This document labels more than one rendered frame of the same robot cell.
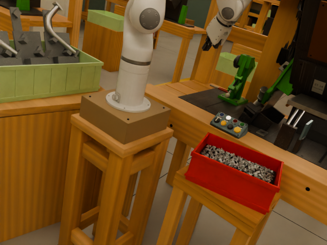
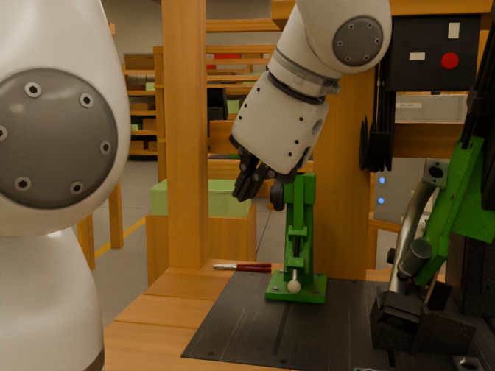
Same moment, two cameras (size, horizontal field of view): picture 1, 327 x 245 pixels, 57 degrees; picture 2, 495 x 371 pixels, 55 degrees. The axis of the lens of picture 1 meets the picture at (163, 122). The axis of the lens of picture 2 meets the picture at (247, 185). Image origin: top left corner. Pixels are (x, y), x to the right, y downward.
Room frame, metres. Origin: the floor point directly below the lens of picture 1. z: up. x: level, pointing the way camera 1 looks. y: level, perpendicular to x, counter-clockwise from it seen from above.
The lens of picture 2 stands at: (0.82, 0.13, 1.33)
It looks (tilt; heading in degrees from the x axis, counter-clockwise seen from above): 10 degrees down; 338
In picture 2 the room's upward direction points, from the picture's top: straight up
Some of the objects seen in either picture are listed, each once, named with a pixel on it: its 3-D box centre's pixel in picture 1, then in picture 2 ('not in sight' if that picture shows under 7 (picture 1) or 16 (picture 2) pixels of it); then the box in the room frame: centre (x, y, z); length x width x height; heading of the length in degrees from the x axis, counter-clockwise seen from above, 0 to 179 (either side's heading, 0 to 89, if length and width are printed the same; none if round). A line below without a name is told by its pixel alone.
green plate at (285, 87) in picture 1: (291, 78); (469, 194); (1.41, -0.52, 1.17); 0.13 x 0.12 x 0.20; 57
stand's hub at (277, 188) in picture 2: (237, 61); (277, 194); (1.77, -0.32, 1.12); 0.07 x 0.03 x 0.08; 147
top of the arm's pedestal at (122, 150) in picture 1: (123, 126); not in sight; (1.19, 0.17, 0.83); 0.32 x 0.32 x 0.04; 58
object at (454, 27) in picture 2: not in sight; (429, 56); (1.66, -0.64, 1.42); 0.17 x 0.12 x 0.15; 57
